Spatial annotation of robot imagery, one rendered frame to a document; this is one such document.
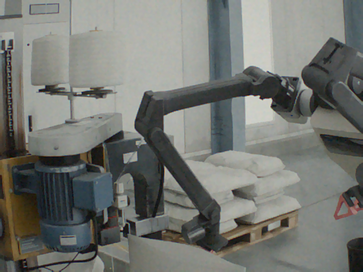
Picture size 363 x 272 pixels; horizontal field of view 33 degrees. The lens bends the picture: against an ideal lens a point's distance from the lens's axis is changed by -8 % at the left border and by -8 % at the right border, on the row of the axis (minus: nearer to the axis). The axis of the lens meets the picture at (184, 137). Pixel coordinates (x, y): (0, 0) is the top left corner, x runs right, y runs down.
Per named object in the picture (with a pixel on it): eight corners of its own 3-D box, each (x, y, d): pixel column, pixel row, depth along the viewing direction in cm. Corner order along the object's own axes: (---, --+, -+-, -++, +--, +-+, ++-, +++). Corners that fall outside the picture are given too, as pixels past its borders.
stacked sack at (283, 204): (303, 212, 561) (304, 195, 558) (255, 230, 516) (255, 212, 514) (267, 205, 592) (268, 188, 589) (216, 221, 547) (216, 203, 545)
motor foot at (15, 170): (61, 194, 182) (59, 164, 181) (28, 200, 174) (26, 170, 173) (46, 188, 189) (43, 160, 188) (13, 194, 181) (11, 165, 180)
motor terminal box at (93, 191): (116, 212, 178) (113, 172, 176) (98, 222, 169) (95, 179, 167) (90, 209, 181) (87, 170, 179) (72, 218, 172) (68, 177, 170)
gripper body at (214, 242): (216, 254, 217) (216, 242, 212) (193, 239, 222) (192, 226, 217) (228, 243, 220) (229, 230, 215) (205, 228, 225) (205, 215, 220)
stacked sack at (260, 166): (288, 172, 556) (288, 155, 553) (256, 181, 526) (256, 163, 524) (232, 163, 604) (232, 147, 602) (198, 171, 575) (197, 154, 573)
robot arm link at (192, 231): (220, 207, 206) (205, 195, 213) (188, 223, 202) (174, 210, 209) (223, 234, 213) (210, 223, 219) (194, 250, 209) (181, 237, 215)
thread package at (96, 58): (138, 87, 184) (137, 27, 181) (89, 92, 172) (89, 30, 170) (103, 85, 196) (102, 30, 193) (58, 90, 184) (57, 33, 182)
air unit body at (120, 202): (131, 229, 205) (129, 182, 203) (120, 232, 202) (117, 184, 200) (123, 226, 208) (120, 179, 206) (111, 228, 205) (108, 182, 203)
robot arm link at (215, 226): (223, 219, 211) (213, 208, 215) (205, 228, 209) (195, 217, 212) (222, 232, 216) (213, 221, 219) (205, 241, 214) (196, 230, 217)
